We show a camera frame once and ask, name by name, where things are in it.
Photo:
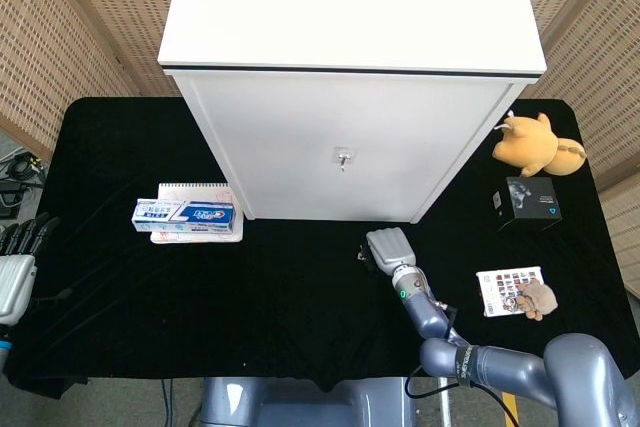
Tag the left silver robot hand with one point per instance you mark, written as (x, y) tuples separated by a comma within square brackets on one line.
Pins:
[(15, 277)]

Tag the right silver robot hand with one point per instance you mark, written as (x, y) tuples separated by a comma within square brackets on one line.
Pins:
[(390, 249)]

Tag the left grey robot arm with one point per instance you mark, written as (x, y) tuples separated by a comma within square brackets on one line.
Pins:
[(3, 354)]

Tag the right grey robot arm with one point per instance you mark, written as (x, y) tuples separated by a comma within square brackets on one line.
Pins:
[(505, 364)]

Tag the white cabinet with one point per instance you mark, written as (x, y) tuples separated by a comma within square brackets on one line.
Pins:
[(350, 22)]

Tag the white printed picture card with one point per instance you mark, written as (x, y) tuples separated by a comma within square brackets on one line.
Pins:
[(500, 289)]

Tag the black cardboard box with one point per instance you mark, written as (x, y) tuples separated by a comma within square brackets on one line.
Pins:
[(530, 199)]

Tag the black tablecloth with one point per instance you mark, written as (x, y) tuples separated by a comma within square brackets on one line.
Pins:
[(250, 307)]

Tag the small brown plush toy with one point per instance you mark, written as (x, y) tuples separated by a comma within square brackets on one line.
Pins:
[(537, 299)]

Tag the white table leg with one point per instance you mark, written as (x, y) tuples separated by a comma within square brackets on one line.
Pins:
[(445, 404)]

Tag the yellow plush toy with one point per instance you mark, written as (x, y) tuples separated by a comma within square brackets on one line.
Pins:
[(530, 144)]

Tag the grey robot torso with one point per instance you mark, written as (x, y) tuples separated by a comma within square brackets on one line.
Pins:
[(305, 404)]

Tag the blue white toothpaste box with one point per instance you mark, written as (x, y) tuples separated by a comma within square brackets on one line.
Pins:
[(185, 216)]

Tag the white spiral notebook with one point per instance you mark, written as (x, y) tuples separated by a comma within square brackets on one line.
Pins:
[(200, 189)]

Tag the woven wooden folding screen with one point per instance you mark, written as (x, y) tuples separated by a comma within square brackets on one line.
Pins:
[(65, 37), (595, 37)]

